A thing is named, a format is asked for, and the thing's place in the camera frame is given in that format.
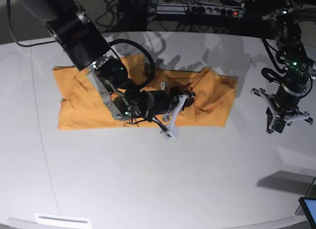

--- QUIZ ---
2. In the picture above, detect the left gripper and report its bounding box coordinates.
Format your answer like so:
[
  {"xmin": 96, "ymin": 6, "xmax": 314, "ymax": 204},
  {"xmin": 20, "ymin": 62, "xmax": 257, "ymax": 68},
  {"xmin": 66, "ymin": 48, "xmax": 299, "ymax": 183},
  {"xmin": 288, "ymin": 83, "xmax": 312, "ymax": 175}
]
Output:
[{"xmin": 251, "ymin": 88, "xmax": 313, "ymax": 133}]

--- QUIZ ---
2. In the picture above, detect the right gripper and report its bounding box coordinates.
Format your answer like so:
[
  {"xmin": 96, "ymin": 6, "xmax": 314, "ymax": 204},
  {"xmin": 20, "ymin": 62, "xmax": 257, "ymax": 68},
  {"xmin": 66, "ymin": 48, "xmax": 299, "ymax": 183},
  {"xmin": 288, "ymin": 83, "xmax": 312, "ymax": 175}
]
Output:
[{"xmin": 159, "ymin": 82, "xmax": 196, "ymax": 130}]

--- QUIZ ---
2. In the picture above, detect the yellow T-shirt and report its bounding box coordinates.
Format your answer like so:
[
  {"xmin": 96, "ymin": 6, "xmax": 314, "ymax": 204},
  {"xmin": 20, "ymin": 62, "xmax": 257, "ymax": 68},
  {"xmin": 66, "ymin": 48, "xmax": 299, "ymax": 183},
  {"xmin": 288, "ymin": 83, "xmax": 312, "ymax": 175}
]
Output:
[{"xmin": 52, "ymin": 67, "xmax": 237, "ymax": 130}]

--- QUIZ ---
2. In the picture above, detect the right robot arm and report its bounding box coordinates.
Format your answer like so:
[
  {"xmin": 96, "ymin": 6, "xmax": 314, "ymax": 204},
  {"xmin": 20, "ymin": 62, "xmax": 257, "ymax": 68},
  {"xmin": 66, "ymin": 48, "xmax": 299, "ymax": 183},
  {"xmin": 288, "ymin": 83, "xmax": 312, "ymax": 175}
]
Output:
[{"xmin": 16, "ymin": 0, "xmax": 195, "ymax": 132}]

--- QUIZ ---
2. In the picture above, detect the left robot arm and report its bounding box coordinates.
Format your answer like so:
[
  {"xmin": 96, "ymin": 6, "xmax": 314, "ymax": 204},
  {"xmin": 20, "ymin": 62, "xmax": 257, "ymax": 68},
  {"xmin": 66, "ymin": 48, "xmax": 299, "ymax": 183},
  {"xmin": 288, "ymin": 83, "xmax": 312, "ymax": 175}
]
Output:
[{"xmin": 251, "ymin": 0, "xmax": 316, "ymax": 134}]

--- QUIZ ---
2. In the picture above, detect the grey tablet stand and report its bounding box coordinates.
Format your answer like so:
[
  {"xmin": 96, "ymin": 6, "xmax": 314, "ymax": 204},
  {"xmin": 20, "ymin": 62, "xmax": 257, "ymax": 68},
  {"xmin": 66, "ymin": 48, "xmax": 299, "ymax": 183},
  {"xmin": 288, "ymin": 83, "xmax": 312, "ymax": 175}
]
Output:
[{"xmin": 295, "ymin": 178, "xmax": 316, "ymax": 216}]

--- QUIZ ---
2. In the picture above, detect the white power strip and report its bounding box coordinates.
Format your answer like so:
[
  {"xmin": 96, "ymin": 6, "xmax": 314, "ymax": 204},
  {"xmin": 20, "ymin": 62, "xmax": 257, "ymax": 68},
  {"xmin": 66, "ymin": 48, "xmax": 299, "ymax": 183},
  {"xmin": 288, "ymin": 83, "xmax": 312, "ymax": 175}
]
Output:
[{"xmin": 150, "ymin": 3, "xmax": 245, "ymax": 18}]

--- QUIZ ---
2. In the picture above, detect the tablet with blue screen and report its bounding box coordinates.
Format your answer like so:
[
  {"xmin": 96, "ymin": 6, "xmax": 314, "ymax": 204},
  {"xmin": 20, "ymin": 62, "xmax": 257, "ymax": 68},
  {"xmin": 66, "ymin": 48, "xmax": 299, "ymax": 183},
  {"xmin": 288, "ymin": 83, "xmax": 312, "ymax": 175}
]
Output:
[{"xmin": 299, "ymin": 197, "xmax": 316, "ymax": 229}]

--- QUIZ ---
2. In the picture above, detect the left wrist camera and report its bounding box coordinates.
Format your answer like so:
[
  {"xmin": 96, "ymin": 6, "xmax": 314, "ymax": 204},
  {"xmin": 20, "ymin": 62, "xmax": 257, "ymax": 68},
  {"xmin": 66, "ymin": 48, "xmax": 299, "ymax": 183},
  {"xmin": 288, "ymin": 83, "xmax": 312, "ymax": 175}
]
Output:
[{"xmin": 269, "ymin": 116, "xmax": 287, "ymax": 134}]

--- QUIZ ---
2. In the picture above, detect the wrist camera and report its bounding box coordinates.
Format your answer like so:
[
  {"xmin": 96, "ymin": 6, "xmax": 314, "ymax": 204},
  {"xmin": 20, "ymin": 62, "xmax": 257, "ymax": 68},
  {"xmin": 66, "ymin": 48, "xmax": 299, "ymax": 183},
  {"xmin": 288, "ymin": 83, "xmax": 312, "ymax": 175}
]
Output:
[
  {"xmin": 160, "ymin": 126, "xmax": 180, "ymax": 140},
  {"xmin": 269, "ymin": 116, "xmax": 287, "ymax": 134}
]

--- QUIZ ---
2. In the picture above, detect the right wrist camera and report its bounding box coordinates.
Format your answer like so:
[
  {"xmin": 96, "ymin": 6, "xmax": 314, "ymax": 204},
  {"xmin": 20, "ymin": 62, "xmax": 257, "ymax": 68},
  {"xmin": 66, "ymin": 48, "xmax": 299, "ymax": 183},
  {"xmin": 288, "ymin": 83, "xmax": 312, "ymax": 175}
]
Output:
[{"xmin": 160, "ymin": 126, "xmax": 180, "ymax": 140}]

